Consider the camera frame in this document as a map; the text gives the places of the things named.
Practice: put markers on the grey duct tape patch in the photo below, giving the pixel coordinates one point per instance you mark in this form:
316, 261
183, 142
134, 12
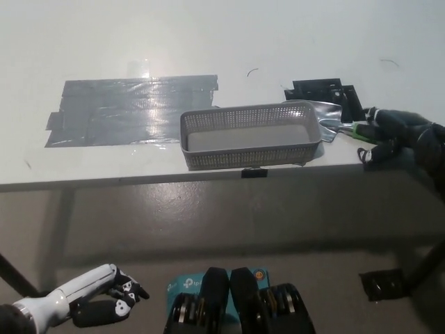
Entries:
125, 108

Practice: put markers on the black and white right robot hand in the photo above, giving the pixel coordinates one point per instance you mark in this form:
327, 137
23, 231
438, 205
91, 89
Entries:
400, 128

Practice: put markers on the black table leg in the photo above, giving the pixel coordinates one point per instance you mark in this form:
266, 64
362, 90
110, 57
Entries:
19, 278
427, 268

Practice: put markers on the black robot body blocks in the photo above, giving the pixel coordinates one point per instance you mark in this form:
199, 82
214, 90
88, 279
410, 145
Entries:
247, 299

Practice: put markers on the black tape patch on desk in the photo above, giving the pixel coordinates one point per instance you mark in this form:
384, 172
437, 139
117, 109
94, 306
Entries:
313, 90

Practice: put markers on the grey perforated plastic basket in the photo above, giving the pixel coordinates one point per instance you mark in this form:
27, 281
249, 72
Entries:
243, 139

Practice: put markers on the teal router box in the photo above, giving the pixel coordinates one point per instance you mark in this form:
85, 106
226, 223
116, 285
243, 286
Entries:
184, 283

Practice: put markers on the small black tape strip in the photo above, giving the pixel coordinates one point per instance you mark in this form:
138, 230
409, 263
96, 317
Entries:
254, 173

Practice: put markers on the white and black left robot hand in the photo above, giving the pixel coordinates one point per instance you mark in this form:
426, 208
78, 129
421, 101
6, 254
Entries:
83, 282

